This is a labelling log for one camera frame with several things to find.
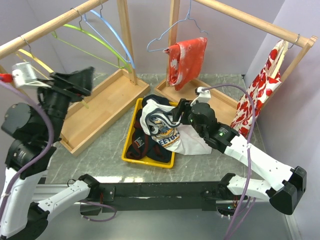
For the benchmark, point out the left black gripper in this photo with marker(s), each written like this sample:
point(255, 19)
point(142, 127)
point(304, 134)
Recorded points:
point(76, 84)

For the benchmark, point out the yellow plastic bin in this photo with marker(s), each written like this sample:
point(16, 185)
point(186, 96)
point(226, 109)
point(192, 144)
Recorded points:
point(145, 161)

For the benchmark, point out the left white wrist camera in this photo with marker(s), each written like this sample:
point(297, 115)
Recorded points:
point(23, 75)

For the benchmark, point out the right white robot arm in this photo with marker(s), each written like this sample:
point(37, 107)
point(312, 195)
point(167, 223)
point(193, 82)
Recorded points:
point(282, 185)

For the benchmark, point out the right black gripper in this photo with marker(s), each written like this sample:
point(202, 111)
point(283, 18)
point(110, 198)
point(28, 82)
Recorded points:
point(183, 105)

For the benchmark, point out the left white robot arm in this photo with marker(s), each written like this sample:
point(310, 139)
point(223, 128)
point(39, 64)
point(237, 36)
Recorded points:
point(35, 127)

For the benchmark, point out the dark navy garment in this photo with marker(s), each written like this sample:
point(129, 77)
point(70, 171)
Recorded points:
point(142, 145)

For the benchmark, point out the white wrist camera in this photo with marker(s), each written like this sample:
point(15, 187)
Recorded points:
point(23, 75)
point(203, 95)

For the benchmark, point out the red floral white garment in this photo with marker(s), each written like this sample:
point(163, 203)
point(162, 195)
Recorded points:
point(260, 90)

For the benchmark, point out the left wooden clothes rack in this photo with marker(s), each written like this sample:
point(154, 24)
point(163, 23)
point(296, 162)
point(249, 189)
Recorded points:
point(110, 99)

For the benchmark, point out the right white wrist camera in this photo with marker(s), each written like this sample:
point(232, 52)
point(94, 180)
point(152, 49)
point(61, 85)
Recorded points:
point(203, 95)

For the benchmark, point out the wooden clothes rack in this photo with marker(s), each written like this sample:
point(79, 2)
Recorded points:
point(110, 99)
point(225, 106)

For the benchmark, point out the right wooden clothes rack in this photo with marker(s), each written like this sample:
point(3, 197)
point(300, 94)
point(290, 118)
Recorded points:
point(225, 106)

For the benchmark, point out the wooden hanger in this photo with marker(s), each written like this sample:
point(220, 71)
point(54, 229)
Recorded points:
point(283, 48)

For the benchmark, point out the orange tie-dye garment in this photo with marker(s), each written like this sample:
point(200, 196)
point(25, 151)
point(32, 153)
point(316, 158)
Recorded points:
point(185, 61)

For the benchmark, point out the blue plastic hanger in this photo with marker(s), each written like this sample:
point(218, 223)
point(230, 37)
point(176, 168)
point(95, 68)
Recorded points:
point(128, 59)

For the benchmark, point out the yellow hanger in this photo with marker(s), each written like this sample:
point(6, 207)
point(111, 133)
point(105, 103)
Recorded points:
point(38, 61)

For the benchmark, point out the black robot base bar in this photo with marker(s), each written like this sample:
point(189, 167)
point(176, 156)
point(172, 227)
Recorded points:
point(152, 196)

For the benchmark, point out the white graphic tank top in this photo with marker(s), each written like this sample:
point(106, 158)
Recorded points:
point(157, 122)

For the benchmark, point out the blue wire hanger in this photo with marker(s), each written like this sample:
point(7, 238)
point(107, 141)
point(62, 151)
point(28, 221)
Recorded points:
point(178, 28)

